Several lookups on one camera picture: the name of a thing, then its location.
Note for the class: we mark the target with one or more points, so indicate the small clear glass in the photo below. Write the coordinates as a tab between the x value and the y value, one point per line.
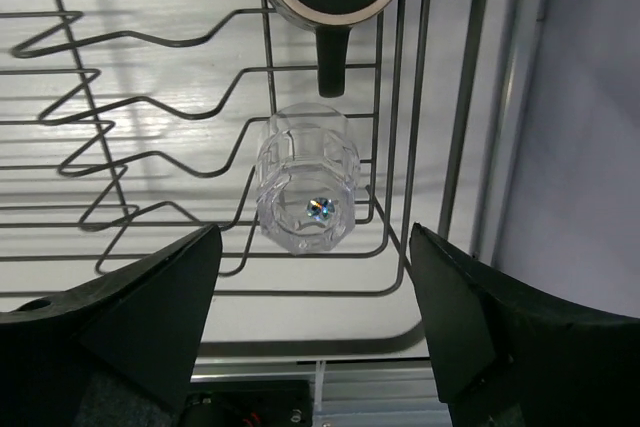
307	168

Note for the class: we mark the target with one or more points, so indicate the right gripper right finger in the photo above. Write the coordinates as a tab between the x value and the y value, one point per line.
504	353

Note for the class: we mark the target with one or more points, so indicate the black wire dish rack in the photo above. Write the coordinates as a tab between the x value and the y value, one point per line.
128	124

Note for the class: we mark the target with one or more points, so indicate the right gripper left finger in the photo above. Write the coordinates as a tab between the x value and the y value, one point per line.
116	351

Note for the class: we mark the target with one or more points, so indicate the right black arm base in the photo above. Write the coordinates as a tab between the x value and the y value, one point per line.
248	404

